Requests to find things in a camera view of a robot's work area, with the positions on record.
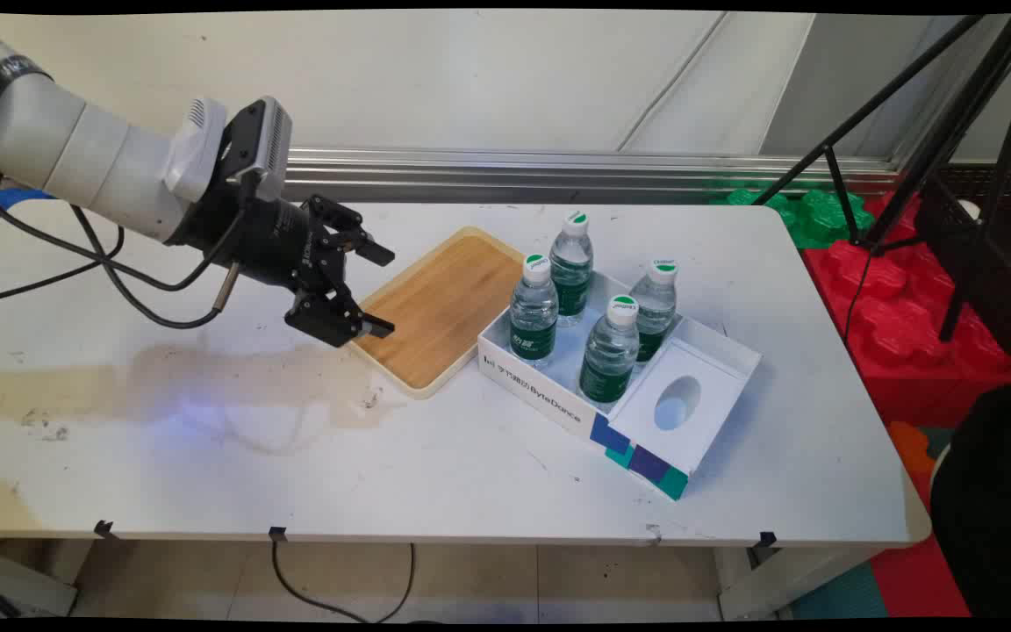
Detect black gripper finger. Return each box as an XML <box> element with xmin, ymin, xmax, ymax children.
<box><xmin>283</xmin><ymin>283</ymin><xmax>398</xmax><ymax>350</ymax></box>
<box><xmin>299</xmin><ymin>194</ymin><xmax>398</xmax><ymax>269</ymax></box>

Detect black tripod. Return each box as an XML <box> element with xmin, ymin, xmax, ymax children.
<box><xmin>751</xmin><ymin>12</ymin><xmax>1011</xmax><ymax>345</ymax></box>

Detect red foam blocks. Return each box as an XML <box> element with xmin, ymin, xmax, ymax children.
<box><xmin>799</xmin><ymin>191</ymin><xmax>1011</xmax><ymax>424</ymax></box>

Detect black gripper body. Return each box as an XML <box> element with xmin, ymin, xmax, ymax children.
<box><xmin>168</xmin><ymin>187</ymin><xmax>315</xmax><ymax>294</ymax></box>

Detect black mesh crate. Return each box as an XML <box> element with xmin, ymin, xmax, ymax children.
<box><xmin>914</xmin><ymin>167</ymin><xmax>1011</xmax><ymax>366</ymax></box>

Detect wooden tray with cream rim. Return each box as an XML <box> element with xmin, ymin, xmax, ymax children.
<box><xmin>348</xmin><ymin>226</ymin><xmax>529</xmax><ymax>401</ymax></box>

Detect clear water bottle green label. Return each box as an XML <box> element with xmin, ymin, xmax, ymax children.
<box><xmin>577</xmin><ymin>295</ymin><xmax>642</xmax><ymax>407</ymax></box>
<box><xmin>549</xmin><ymin>211</ymin><xmax>596</xmax><ymax>329</ymax></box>
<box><xmin>508</xmin><ymin>254</ymin><xmax>561</xmax><ymax>369</ymax></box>
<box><xmin>628</xmin><ymin>258</ymin><xmax>680</xmax><ymax>363</ymax></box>

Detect green foam blocks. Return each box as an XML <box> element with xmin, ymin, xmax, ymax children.
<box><xmin>706</xmin><ymin>180</ymin><xmax>877</xmax><ymax>252</ymax></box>

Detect white table leg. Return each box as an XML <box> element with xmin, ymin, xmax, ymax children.
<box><xmin>714</xmin><ymin>544</ymin><xmax>886</xmax><ymax>621</ymax></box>

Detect white ByteDance cardboard box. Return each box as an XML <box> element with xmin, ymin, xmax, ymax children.
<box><xmin>477</xmin><ymin>263</ymin><xmax>764</xmax><ymax>502</ymax></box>

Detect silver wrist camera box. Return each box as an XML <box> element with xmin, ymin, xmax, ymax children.
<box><xmin>223</xmin><ymin>96</ymin><xmax>294</xmax><ymax>205</ymax></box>

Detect aluminium rail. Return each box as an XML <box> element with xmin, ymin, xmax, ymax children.
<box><xmin>0</xmin><ymin>143</ymin><xmax>903</xmax><ymax>205</ymax></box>

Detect black cable with silver plug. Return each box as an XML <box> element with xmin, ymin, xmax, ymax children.
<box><xmin>71</xmin><ymin>205</ymin><xmax>240</xmax><ymax>331</ymax></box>

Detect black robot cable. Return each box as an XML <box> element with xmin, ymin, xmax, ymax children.
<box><xmin>0</xmin><ymin>171</ymin><xmax>247</xmax><ymax>293</ymax></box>
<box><xmin>0</xmin><ymin>226</ymin><xmax>126</xmax><ymax>306</ymax></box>

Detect orange foam piece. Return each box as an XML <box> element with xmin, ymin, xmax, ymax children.
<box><xmin>887</xmin><ymin>421</ymin><xmax>938</xmax><ymax>477</ymax></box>

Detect black floor cable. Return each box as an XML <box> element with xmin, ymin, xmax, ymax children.
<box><xmin>270</xmin><ymin>535</ymin><xmax>417</xmax><ymax>625</ymax></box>

